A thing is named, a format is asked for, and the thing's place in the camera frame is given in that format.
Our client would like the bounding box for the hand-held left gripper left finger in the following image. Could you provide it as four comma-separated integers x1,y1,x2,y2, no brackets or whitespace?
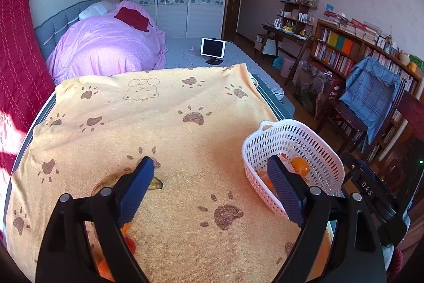
36,157,156,283

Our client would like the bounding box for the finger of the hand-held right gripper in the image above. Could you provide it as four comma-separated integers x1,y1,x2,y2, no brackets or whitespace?
341,152,366,192

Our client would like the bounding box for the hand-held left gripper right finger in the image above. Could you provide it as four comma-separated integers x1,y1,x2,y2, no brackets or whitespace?
267,154,387,283

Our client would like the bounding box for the spotted ripe banana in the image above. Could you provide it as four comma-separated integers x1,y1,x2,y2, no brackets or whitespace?
92,172,164,198

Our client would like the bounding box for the red tomato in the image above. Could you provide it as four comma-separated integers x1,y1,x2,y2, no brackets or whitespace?
123,236,137,254

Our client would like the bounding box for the white plastic basket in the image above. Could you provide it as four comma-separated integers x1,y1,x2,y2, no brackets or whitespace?
242,120,346,216

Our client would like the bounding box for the orange with stem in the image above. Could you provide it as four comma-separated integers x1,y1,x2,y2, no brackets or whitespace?
97,256,115,282

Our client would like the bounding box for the small orange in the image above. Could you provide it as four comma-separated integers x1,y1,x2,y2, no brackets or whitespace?
254,170,282,201

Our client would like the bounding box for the round orange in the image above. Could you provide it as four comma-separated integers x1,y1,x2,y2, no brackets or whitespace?
288,156,311,185

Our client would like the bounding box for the carved dark wooden chair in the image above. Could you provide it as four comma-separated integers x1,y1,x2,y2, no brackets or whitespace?
374,91,424,201

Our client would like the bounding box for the yellow paw print towel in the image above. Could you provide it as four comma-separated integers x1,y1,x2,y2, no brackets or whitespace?
5,63,332,283

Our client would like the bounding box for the printed cardboard box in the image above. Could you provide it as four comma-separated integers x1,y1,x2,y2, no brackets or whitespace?
291,60,345,118

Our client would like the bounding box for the wooden bookshelf with books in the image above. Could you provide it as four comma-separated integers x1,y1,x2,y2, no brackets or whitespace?
310,18,424,164

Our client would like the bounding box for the pink waste bin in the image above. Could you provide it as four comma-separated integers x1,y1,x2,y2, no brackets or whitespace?
281,57,296,78

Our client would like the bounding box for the green box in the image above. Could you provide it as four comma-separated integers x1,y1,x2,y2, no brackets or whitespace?
409,54,424,72

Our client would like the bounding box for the stack of books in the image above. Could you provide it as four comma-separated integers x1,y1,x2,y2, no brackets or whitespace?
320,9,381,45

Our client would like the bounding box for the wooden desk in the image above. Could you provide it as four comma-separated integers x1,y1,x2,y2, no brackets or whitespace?
253,24,313,86

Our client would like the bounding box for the white storage box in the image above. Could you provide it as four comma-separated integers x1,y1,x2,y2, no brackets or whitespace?
255,34,277,56

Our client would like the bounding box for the pink dotted duvet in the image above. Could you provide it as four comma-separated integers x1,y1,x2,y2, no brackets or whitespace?
46,1,166,83

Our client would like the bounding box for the grey blue bed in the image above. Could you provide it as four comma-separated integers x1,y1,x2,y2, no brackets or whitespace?
34,0,295,118

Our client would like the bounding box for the white tablet on stand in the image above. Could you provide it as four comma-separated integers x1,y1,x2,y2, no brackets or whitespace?
201,38,226,65

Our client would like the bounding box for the small wooden desk shelf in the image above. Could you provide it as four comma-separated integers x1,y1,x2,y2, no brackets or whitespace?
280,0,319,35

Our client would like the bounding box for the red cloth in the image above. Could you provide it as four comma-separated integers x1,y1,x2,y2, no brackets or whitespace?
114,7,150,32

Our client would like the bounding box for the white pillow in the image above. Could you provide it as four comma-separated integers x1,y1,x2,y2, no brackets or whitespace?
79,2,114,20

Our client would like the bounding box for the dark wooden door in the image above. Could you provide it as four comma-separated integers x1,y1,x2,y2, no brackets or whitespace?
228,0,252,41

